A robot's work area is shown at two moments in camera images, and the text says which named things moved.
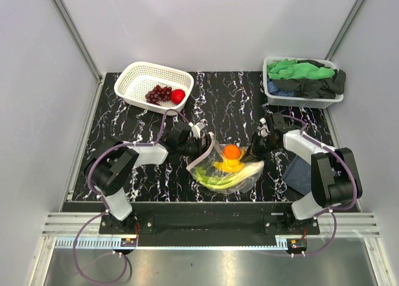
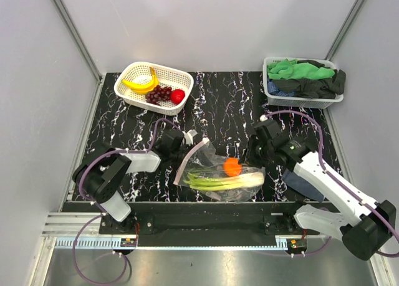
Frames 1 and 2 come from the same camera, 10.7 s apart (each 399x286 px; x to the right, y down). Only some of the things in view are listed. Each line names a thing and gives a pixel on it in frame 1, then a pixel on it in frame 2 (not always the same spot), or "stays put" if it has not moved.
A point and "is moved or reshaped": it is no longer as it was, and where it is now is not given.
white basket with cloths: [304, 82] stays put
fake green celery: [204, 179] is moved or reshaped
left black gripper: [207, 143] -> [189, 147]
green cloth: [286, 69] stays put
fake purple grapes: [158, 95] stays put
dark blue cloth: [297, 174] stays put
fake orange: [232, 151] -> [232, 167]
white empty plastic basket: [153, 88] stays put
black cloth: [310, 88] stays put
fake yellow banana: [230, 165] -> [143, 88]
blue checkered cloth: [272, 89] stays put
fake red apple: [177, 96] stays put
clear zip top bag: [219, 167] is moved or reshaped
